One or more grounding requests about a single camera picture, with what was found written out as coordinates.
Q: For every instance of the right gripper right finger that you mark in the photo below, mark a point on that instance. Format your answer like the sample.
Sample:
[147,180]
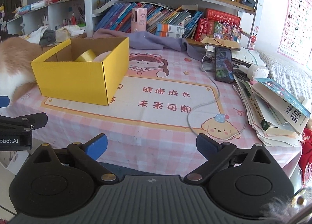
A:
[217,158]

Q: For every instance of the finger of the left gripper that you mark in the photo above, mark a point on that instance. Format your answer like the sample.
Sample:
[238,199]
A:
[4,101]

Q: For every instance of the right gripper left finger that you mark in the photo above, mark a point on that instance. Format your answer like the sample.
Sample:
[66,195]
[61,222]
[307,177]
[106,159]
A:
[85,156]

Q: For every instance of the yellow tape roll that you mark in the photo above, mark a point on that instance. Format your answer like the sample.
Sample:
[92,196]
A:
[87,56]

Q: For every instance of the pink plush pig toy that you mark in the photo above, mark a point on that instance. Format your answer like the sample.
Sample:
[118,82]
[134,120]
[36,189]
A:
[102,56]

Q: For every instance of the orange white cat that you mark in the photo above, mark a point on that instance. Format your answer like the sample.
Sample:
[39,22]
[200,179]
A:
[17,77]

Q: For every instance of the stack of books and papers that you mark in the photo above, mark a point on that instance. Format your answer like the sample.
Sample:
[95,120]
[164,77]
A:
[275,91]

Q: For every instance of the pink cartoon table mat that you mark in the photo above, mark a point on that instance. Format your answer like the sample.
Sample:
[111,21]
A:
[151,123]

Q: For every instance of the black smartphone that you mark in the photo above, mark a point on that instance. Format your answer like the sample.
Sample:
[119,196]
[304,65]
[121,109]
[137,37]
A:
[223,65]

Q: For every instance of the yellow cardboard box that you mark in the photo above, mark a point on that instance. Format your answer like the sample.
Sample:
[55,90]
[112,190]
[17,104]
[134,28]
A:
[59,76]

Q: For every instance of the crumpled white paper bag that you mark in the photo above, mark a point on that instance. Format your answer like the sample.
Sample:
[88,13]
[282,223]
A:
[68,32]

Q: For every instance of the pink and purple cloth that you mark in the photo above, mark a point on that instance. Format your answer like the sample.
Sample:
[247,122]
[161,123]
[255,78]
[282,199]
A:
[146,41]

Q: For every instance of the lower orange white box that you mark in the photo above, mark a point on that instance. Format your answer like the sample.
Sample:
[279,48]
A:
[169,34]

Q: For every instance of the orange white box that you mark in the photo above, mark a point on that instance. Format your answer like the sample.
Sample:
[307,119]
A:
[169,34]
[170,28]

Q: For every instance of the upper orange white box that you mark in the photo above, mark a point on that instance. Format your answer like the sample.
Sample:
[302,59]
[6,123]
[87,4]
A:
[170,28]

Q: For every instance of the red dictionary book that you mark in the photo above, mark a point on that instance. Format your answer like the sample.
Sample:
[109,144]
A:
[222,16]

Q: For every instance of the pink cylindrical toy case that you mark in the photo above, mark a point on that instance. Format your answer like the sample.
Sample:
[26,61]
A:
[138,20]

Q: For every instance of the alphabet wall poster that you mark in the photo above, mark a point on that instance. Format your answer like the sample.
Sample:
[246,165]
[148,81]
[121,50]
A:
[296,36]

